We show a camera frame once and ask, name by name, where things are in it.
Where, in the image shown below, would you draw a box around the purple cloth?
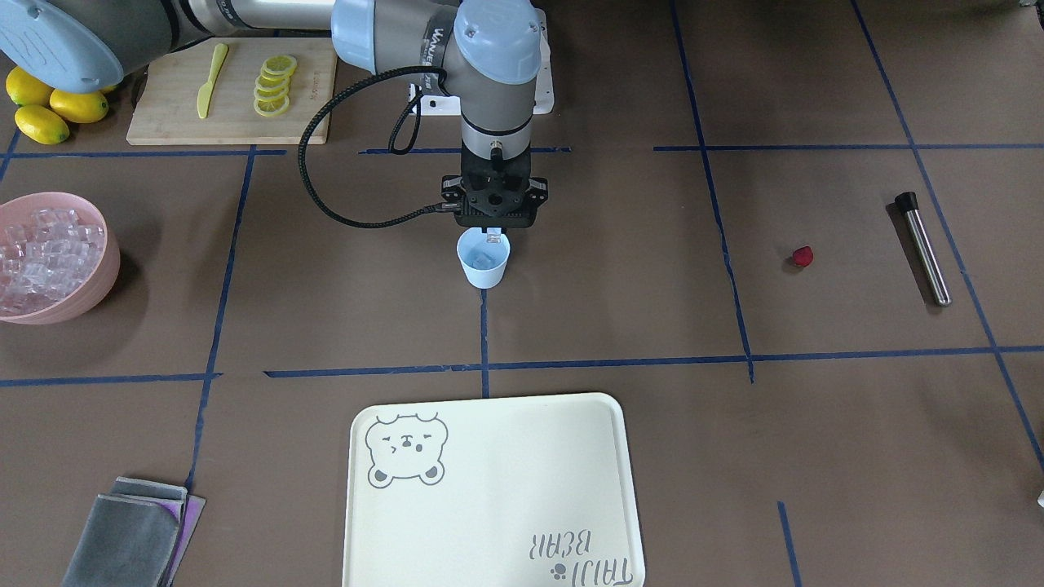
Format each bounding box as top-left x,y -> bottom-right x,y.
161,495 -> 206,586

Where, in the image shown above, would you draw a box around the pink bowl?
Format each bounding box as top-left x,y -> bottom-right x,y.
2,191 -> 120,324

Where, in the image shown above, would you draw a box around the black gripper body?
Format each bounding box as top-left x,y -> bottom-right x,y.
441,144 -> 549,229

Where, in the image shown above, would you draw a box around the whole lemon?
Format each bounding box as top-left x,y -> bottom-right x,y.
14,104 -> 70,145
49,89 -> 109,124
5,66 -> 55,107

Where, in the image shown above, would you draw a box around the wooden cutting board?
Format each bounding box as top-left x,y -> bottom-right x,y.
126,38 -> 337,146

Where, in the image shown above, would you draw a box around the light blue plastic cup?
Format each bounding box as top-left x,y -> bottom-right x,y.
456,227 -> 511,289

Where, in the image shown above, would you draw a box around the grey cloth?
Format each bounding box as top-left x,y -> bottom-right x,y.
62,476 -> 188,586

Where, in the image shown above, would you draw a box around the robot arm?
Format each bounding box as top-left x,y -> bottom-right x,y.
1,1 -> 548,229

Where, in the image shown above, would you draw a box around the clear ice cube pile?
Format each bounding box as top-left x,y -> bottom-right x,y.
1,208 -> 106,316

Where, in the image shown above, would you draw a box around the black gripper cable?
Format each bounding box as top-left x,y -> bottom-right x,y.
296,67 -> 462,228

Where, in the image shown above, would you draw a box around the cream bear tray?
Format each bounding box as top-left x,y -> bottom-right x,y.
342,391 -> 648,586

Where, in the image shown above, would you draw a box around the yellow plastic knife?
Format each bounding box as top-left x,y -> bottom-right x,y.
195,43 -> 230,120

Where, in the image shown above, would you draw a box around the lemon slices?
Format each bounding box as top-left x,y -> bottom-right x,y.
253,55 -> 299,117

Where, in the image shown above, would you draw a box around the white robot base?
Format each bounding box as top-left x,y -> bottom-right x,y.
413,8 -> 555,117

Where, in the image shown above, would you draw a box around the red strawberry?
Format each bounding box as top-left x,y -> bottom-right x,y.
791,245 -> 814,268

